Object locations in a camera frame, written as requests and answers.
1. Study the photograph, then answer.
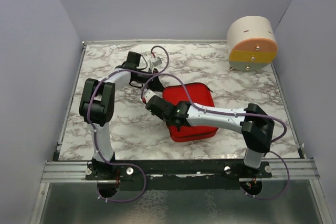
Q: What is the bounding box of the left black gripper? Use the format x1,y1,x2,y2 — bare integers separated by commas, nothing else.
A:
135,66,166,91

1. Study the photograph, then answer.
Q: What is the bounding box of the red black medicine case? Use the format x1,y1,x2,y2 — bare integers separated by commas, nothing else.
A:
162,82,218,143

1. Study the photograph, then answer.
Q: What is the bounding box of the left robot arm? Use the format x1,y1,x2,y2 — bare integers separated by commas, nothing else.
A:
79,51,164,179

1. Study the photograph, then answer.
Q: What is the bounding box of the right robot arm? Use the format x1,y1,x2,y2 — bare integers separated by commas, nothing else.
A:
143,90,275,177

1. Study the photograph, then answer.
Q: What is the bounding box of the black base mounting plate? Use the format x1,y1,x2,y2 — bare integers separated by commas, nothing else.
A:
86,159,271,191

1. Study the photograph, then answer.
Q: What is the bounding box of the round pastel drawer cabinet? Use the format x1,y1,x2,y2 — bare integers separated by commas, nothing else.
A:
227,16,278,72

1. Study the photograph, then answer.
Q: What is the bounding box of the aluminium frame rail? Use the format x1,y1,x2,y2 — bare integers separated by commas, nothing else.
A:
41,158,320,183

